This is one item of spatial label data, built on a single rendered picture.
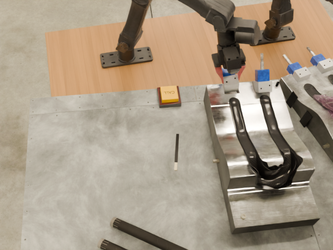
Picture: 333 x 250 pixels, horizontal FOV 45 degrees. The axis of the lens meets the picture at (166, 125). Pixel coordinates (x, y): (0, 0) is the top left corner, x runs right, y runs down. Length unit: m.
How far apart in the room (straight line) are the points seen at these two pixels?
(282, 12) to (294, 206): 0.73
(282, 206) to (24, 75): 1.88
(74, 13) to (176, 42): 1.44
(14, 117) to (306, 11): 1.67
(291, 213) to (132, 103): 0.65
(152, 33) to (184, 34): 0.13
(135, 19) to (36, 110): 0.47
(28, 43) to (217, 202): 1.91
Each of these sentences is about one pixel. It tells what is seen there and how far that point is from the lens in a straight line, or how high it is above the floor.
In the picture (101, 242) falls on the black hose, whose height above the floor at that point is 0.83.
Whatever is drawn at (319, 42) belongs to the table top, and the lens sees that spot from 1.82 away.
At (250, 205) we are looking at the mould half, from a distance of 1.27.
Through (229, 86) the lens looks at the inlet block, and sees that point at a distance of 1.39.
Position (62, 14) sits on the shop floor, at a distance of 3.01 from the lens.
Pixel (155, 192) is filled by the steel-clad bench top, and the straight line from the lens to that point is 1.31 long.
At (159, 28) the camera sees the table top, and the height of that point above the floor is 0.80.
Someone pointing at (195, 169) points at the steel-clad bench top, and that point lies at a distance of 1.35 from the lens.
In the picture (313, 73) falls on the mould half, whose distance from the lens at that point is 1.61.
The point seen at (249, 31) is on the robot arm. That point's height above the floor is 1.15.
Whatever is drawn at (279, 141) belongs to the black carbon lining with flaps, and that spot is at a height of 0.90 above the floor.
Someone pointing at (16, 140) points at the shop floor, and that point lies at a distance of 2.44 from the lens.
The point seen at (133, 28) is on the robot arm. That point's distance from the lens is 1.43.
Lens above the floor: 2.01
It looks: 58 degrees down
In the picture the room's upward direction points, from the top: 4 degrees clockwise
